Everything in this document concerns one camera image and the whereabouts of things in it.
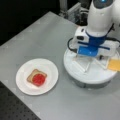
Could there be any white round plate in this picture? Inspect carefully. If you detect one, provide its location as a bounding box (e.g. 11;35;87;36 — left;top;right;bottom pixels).
16;58;59;95

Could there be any red tomato slice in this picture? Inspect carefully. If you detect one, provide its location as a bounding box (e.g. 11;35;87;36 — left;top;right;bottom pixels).
32;74;46;86

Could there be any toasted bread slice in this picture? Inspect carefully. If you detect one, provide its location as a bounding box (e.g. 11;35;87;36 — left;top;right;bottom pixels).
27;69;47;85

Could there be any yellow cheese slice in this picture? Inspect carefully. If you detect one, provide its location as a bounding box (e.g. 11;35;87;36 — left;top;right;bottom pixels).
108;59;120;71

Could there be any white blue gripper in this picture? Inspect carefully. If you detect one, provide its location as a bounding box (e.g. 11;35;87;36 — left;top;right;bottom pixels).
69;26;120;57

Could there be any white divided serving tray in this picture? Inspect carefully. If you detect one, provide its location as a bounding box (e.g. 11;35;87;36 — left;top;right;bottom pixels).
64;50;120;85

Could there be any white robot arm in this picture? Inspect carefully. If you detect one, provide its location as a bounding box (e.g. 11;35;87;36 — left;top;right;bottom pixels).
67;0;120;57

